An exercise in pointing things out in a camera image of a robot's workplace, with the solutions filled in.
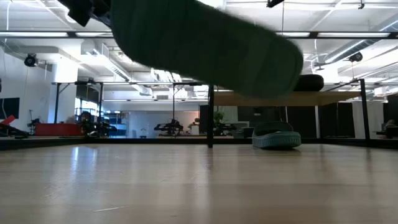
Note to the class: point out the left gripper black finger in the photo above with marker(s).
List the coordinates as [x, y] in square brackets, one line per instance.
[104, 12]

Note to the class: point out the red plastic piece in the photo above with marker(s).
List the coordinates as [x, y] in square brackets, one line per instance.
[7, 120]

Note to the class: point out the black table edge rail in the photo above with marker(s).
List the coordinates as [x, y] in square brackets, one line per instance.
[155, 141]

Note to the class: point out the black background frame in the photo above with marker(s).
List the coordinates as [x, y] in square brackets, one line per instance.
[57, 102]

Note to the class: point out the green potted plant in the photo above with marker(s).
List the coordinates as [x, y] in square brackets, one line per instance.
[218, 116]

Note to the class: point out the white container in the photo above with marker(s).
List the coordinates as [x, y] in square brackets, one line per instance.
[195, 130]

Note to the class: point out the teal rubber slide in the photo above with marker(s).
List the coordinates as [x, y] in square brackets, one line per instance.
[276, 141]
[202, 46]

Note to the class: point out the black rubber slide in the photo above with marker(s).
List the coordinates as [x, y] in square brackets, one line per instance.
[311, 83]

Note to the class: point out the black overhead bracket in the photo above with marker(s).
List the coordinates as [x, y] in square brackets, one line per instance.
[275, 3]

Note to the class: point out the black partition panel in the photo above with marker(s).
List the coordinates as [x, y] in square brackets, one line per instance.
[308, 119]
[337, 119]
[392, 107]

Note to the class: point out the black ceiling spotlight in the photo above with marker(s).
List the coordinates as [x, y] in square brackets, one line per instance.
[356, 57]
[30, 60]

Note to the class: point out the wooden shelf black metal frame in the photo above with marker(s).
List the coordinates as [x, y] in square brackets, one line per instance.
[326, 99]

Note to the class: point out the black wall panel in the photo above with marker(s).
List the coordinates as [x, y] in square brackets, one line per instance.
[9, 108]

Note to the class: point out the black equipment stand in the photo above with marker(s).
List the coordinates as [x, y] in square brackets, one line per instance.
[12, 132]

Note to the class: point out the red box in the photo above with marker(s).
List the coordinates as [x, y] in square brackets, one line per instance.
[57, 129]

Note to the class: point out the black overhead frame bar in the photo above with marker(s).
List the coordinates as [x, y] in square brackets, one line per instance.
[71, 34]

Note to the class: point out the black background robot arm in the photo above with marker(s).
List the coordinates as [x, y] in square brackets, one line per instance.
[169, 127]
[228, 127]
[88, 123]

